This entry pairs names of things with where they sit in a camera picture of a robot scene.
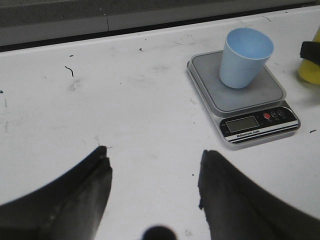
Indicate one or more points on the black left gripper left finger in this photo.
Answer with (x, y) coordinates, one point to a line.
(69, 208)

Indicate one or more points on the silver digital kitchen scale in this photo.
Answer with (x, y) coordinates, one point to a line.
(245, 117)

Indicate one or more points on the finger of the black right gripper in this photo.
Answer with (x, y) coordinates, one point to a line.
(310, 50)

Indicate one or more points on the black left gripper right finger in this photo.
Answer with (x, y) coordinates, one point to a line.
(236, 208)

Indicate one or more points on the light blue plastic cup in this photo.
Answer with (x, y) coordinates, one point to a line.
(245, 52)

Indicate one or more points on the yellow squeeze bottle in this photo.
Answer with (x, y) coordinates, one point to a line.
(308, 70)

